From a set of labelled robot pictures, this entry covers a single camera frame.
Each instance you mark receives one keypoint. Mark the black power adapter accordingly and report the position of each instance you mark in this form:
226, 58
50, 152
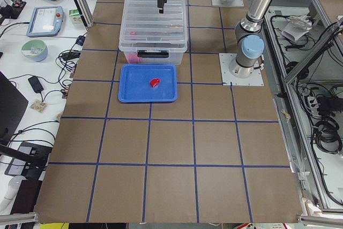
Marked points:
35, 84

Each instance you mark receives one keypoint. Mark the black monitor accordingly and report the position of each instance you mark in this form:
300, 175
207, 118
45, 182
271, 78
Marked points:
13, 107

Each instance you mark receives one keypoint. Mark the clear plastic storage box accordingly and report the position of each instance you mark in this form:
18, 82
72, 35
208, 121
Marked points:
154, 52

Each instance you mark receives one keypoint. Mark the black box latch handle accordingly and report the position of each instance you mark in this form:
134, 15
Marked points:
149, 54

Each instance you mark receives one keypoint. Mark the green white carton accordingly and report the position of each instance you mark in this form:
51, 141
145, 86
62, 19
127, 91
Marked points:
75, 16

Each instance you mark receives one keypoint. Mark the blue plastic tray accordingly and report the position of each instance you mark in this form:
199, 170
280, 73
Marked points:
135, 79

